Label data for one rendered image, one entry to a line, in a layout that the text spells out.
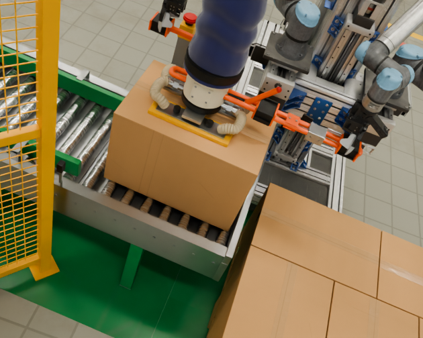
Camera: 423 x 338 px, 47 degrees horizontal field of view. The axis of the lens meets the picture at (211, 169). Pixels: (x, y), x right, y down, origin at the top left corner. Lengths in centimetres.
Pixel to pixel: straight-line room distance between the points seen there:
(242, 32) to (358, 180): 208
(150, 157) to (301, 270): 81
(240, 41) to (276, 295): 103
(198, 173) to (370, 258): 94
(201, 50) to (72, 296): 136
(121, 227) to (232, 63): 85
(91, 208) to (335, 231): 113
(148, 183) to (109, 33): 204
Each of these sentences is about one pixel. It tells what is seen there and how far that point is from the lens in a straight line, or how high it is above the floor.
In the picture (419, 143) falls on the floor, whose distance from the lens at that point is 420.
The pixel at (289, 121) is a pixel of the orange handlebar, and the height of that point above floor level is 109.
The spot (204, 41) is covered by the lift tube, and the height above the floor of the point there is 132.
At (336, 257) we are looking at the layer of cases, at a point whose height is 54.
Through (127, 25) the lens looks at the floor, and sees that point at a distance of 404.
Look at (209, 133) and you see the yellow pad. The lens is 188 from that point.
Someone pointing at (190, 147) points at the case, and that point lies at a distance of 184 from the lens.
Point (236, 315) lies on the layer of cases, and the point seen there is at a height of 54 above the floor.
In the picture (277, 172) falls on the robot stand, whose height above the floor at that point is 21.
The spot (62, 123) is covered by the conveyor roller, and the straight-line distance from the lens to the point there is 238.
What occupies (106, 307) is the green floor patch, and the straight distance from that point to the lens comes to 247.
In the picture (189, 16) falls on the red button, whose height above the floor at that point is 104.
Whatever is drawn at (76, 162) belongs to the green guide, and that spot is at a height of 64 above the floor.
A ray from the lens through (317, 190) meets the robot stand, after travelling 299.
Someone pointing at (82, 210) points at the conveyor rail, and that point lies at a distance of 214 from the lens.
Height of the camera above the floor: 225
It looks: 47 degrees down
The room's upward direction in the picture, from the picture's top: 23 degrees clockwise
